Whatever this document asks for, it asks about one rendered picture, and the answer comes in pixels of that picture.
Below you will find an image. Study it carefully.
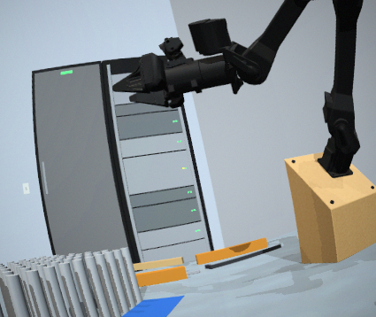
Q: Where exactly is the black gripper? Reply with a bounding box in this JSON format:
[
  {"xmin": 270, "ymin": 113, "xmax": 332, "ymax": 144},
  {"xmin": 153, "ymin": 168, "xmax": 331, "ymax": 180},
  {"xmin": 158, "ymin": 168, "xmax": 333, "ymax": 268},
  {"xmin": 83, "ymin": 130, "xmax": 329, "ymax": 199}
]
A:
[{"xmin": 112, "ymin": 52, "xmax": 206, "ymax": 108}]

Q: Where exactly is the tan flat bar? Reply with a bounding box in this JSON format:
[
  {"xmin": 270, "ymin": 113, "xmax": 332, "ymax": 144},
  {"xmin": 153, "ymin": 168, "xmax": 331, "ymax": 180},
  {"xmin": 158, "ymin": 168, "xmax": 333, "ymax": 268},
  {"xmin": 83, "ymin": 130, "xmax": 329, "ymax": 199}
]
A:
[{"xmin": 133, "ymin": 257, "xmax": 184, "ymax": 271}]

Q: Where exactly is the orange flat bar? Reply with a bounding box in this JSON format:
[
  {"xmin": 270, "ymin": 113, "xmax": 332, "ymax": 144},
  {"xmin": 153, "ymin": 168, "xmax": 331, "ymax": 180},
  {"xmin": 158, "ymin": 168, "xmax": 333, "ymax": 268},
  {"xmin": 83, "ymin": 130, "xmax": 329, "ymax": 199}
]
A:
[
  {"xmin": 135, "ymin": 266, "xmax": 188, "ymax": 287},
  {"xmin": 195, "ymin": 238, "xmax": 267, "ymax": 265}
]

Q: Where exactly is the black flat bar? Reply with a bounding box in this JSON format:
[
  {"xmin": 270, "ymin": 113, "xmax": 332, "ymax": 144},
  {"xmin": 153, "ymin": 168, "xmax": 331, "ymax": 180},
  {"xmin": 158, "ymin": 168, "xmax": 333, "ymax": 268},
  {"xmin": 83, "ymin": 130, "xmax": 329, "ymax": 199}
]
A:
[{"xmin": 204, "ymin": 244, "xmax": 281, "ymax": 269}]

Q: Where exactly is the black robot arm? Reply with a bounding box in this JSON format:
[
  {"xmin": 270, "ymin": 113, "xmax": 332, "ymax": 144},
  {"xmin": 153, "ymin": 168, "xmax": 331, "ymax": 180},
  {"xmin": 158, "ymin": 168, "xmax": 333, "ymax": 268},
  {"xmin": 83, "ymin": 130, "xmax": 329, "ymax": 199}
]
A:
[{"xmin": 158, "ymin": 0, "xmax": 363, "ymax": 178}]

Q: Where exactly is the blue tape strip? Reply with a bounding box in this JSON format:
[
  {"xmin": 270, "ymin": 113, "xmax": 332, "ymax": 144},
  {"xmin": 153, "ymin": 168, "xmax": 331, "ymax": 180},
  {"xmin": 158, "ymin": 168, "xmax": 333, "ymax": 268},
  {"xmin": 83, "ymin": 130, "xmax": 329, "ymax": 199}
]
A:
[{"xmin": 121, "ymin": 296, "xmax": 184, "ymax": 317}]

